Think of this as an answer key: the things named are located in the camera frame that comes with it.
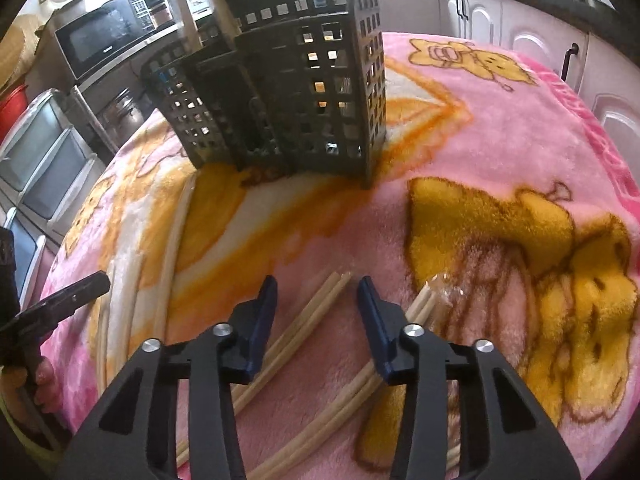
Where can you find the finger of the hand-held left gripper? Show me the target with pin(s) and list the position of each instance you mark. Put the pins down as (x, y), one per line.
(70, 297)

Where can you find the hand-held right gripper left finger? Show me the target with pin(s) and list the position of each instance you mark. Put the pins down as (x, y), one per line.
(262, 320)

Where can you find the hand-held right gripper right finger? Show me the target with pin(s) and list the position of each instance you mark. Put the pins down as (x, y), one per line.
(372, 325)

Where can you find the pile of chopsticks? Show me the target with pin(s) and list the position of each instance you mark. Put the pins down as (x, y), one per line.
(312, 312)

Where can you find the black perforated utensil basket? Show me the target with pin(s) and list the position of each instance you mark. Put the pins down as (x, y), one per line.
(300, 85)

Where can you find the chopsticks pair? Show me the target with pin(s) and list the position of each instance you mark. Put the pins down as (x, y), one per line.
(187, 17)
(220, 5)

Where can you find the person's left hand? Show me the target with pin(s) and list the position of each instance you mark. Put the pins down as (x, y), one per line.
(50, 382)

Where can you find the plastic drawer unit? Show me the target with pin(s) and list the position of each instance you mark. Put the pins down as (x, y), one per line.
(45, 160)

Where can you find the red plastic bucket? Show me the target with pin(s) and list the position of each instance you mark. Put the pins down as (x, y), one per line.
(12, 105)

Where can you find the metal shelf rack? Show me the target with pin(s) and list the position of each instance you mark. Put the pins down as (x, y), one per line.
(85, 105)

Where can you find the stacked steel pots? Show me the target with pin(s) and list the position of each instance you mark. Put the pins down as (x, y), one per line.
(120, 107)

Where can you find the pink printed blanket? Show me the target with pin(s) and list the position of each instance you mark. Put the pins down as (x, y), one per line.
(500, 160)

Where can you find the round bamboo tray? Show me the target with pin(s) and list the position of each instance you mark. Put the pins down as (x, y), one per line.
(20, 45)

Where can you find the black microwave oven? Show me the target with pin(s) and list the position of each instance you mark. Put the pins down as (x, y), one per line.
(100, 35)

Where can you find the white kitchen base cabinets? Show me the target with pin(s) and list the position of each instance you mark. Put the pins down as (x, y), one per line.
(525, 35)

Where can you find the black countertop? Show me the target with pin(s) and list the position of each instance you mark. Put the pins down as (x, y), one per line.
(550, 2)

